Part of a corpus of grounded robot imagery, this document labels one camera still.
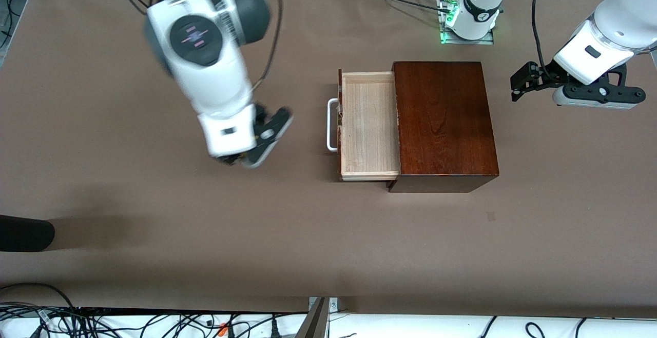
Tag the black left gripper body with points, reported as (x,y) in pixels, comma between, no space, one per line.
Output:
(542,78)

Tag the dark brown wooden cabinet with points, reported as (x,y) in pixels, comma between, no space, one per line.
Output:
(446,122)

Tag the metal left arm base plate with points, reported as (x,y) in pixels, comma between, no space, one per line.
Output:
(477,42)

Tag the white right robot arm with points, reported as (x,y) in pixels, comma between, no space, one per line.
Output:
(205,71)

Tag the silver corner bracket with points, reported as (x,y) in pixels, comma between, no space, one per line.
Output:
(334,304)

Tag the black cylindrical object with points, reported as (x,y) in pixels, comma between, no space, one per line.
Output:
(25,233)

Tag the grey metal strut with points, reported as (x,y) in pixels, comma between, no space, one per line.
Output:
(313,322)

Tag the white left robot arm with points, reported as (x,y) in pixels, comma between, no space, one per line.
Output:
(616,25)

